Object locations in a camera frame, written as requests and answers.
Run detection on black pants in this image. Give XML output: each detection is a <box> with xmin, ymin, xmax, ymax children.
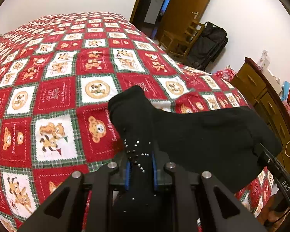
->
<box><xmin>108</xmin><ymin>86</ymin><xmax>281</xmax><ymax>231</ymax></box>

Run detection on person's right hand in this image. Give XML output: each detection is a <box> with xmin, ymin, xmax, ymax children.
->
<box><xmin>264</xmin><ymin>201</ymin><xmax>290</xmax><ymax>231</ymax></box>

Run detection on brown wooden dresser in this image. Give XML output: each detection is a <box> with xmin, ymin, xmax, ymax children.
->
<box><xmin>230</xmin><ymin>57</ymin><xmax>290</xmax><ymax>172</ymax></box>

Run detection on red patchwork bedspread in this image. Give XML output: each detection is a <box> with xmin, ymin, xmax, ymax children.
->
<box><xmin>0</xmin><ymin>11</ymin><xmax>275</xmax><ymax>232</ymax></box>

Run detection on white box on dresser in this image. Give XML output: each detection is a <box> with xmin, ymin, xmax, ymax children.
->
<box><xmin>257</xmin><ymin>50</ymin><xmax>270</xmax><ymax>69</ymax></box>

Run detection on wooden chair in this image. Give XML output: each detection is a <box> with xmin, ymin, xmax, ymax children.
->
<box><xmin>158</xmin><ymin>19</ymin><xmax>205</xmax><ymax>59</ymax></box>

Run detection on black luggage bag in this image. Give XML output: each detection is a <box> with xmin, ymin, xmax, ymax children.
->
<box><xmin>184</xmin><ymin>21</ymin><xmax>228</xmax><ymax>71</ymax></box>

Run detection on brown wooden door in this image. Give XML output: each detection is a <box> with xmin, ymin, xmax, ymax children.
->
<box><xmin>155</xmin><ymin>0</ymin><xmax>210</xmax><ymax>40</ymax></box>

